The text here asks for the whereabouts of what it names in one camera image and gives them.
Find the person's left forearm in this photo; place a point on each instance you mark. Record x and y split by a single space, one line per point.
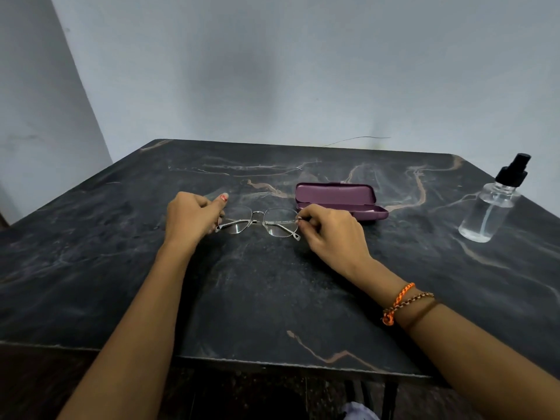
127 336

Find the person's right forearm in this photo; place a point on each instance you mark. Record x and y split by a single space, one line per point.
459 349

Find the clear spray bottle black nozzle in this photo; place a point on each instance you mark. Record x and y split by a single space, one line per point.
492 205

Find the purple eyeglasses case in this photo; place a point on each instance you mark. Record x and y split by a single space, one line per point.
337 200

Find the silver metal-framed eyeglasses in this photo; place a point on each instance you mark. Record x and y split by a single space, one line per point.
262 223

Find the white cloth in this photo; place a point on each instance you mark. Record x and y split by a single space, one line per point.
358 411

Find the person's left thumb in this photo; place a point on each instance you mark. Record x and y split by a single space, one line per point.
217 203

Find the person's left hand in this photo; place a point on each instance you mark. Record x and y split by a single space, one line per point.
189 218

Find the person's right hand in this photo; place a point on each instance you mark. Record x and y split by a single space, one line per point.
332 240

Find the person's right fingers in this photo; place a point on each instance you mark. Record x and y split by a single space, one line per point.
308 223

